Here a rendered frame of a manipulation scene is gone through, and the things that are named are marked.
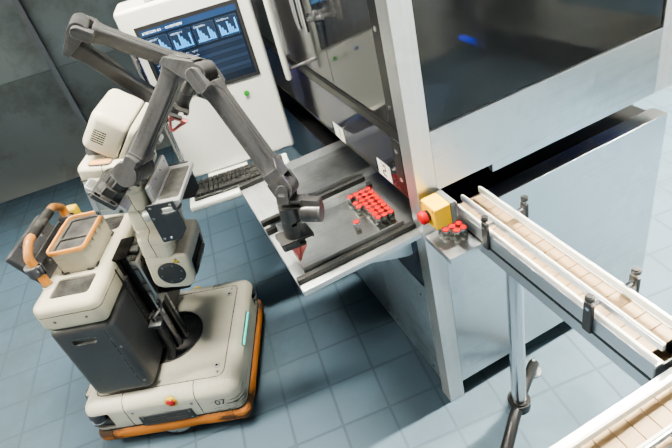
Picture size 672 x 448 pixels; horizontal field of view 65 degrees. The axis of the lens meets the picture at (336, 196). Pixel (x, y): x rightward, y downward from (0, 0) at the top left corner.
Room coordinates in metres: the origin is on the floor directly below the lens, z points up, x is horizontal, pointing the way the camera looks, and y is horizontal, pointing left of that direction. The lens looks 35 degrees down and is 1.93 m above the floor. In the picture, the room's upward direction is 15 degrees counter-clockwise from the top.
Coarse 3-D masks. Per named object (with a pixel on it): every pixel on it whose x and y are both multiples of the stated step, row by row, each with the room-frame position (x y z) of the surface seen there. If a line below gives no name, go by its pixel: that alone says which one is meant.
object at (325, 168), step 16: (336, 144) 1.84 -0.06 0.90; (304, 160) 1.80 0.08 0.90; (320, 160) 1.79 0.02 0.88; (336, 160) 1.76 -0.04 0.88; (352, 160) 1.73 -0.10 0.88; (304, 176) 1.71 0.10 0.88; (320, 176) 1.68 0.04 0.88; (336, 176) 1.65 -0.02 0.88; (352, 176) 1.58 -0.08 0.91; (304, 192) 1.60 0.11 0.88; (320, 192) 1.55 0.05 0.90
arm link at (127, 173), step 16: (176, 64) 1.38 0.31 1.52; (192, 64) 1.36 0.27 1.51; (208, 64) 1.39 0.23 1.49; (160, 80) 1.40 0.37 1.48; (176, 80) 1.39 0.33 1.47; (160, 96) 1.40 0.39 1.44; (176, 96) 1.42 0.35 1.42; (160, 112) 1.39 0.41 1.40; (144, 128) 1.40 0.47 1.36; (160, 128) 1.40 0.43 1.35; (144, 144) 1.40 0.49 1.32; (128, 160) 1.38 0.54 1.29; (144, 160) 1.39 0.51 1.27; (128, 176) 1.37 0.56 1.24
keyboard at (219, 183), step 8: (240, 168) 2.00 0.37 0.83; (248, 168) 1.98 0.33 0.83; (256, 168) 1.96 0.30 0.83; (216, 176) 1.98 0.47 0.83; (224, 176) 1.97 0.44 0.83; (232, 176) 1.95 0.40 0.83; (240, 176) 1.93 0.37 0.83; (248, 176) 1.91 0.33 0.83; (256, 176) 1.91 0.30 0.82; (200, 184) 1.96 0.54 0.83; (208, 184) 1.94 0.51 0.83; (216, 184) 1.92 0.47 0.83; (224, 184) 1.90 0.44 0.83; (232, 184) 1.90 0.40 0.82; (200, 192) 1.89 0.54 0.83; (208, 192) 1.88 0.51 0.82; (216, 192) 1.88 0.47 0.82
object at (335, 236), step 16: (352, 192) 1.49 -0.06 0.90; (336, 208) 1.45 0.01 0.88; (320, 224) 1.39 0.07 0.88; (336, 224) 1.37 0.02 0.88; (352, 224) 1.34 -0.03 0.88; (368, 224) 1.32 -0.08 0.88; (400, 224) 1.25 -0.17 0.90; (320, 240) 1.31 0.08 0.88; (336, 240) 1.29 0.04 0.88; (352, 240) 1.27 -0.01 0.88; (368, 240) 1.22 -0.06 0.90; (304, 256) 1.25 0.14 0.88; (320, 256) 1.23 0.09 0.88; (336, 256) 1.19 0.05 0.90; (304, 272) 1.17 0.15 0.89
